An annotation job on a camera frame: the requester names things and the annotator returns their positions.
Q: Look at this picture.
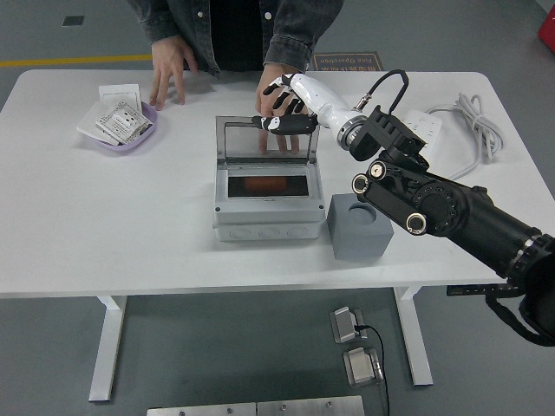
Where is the person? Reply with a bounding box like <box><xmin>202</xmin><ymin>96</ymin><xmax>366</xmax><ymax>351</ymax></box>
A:
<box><xmin>127</xmin><ymin>0</ymin><xmax>344</xmax><ymax>81</ymax></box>

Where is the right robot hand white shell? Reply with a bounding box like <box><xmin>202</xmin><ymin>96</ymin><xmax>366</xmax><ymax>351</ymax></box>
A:
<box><xmin>251</xmin><ymin>73</ymin><xmax>355</xmax><ymax>136</ymax></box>

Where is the plain white cover plate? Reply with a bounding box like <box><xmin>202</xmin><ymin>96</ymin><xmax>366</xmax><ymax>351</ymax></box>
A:
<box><xmin>76</xmin><ymin>101</ymin><xmax>119</xmax><ymax>146</ymax></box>

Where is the white power cord with plug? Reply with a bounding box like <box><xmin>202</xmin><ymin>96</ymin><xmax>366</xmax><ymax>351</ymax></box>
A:
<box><xmin>427</xmin><ymin>93</ymin><xmax>506</xmax><ymax>181</ymax></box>

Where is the silver foot pedal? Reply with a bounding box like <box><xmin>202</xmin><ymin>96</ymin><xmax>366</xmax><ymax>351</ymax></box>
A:
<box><xmin>343</xmin><ymin>347</ymin><xmax>385</xmax><ymax>387</ymax></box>
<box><xmin>329</xmin><ymin>306</ymin><xmax>369</xmax><ymax>345</ymax></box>

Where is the person's left hand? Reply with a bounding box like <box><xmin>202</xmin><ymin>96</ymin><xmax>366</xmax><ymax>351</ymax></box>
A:
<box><xmin>254</xmin><ymin>62</ymin><xmax>311</xmax><ymax>156</ymax></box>

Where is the blank white switch plate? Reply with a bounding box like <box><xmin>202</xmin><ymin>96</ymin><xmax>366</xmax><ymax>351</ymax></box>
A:
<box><xmin>98</xmin><ymin>84</ymin><xmax>142</xmax><ymax>114</ymax></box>

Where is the black table control panel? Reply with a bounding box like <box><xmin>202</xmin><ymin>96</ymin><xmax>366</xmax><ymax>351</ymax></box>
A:
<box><xmin>448</xmin><ymin>283</ymin><xmax>509</xmax><ymax>297</ymax></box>

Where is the grey electrical box hinged lid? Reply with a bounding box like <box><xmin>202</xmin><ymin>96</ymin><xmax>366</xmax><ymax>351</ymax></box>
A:
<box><xmin>212</xmin><ymin>114</ymin><xmax>326</xmax><ymax>244</ymax></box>

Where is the orange cylinder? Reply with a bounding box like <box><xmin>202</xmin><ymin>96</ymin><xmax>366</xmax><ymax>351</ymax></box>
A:
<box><xmin>242</xmin><ymin>175</ymin><xmax>290</xmax><ymax>192</ymax></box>

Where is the red object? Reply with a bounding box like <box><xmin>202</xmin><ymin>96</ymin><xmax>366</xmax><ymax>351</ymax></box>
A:
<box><xmin>537</xmin><ymin>9</ymin><xmax>555</xmax><ymax>51</ymax></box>

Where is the dark floor sign orange text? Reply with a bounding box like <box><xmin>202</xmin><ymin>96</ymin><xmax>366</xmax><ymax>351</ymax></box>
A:
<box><xmin>311</xmin><ymin>52</ymin><xmax>383</xmax><ymax>73</ymax></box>

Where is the printed white socket panel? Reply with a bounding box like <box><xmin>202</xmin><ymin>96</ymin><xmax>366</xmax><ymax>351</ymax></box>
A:
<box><xmin>95</xmin><ymin>101</ymin><xmax>151</xmax><ymax>145</ymax></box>

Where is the grey metal base plate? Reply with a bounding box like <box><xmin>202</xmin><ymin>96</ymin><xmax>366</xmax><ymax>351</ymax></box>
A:
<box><xmin>146</xmin><ymin>402</ymin><xmax>258</xmax><ymax>416</ymax></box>
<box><xmin>256</xmin><ymin>394</ymin><xmax>365</xmax><ymax>416</ymax></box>

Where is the black pedal cable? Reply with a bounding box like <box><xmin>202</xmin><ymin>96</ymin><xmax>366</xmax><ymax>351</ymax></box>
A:
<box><xmin>353</xmin><ymin>324</ymin><xmax>391</xmax><ymax>416</ymax></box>

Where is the grey cube with round hole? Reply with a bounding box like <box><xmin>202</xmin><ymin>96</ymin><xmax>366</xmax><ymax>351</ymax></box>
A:
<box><xmin>328</xmin><ymin>193</ymin><xmax>395</xmax><ymax>262</ymax></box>

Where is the person's right hand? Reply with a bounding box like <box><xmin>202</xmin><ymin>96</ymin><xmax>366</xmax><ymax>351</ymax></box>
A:
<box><xmin>148</xmin><ymin>36</ymin><xmax>199</xmax><ymax>112</ymax></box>

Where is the white power strip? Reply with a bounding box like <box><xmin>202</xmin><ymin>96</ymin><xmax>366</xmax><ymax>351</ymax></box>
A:
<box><xmin>402</xmin><ymin>108</ymin><xmax>443</xmax><ymax>158</ymax></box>

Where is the purple plastic tray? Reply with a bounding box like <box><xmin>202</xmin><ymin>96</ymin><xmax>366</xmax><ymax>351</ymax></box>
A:
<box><xmin>84</xmin><ymin>101</ymin><xmax>160</xmax><ymax>153</ymax></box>

